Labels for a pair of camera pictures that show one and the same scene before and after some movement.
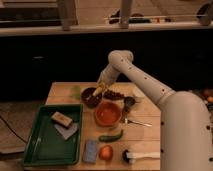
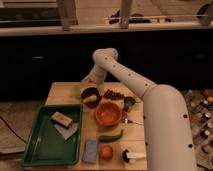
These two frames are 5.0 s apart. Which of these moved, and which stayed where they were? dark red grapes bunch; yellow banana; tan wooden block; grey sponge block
Moved: yellow banana
Stayed: grey sponge block; tan wooden block; dark red grapes bunch
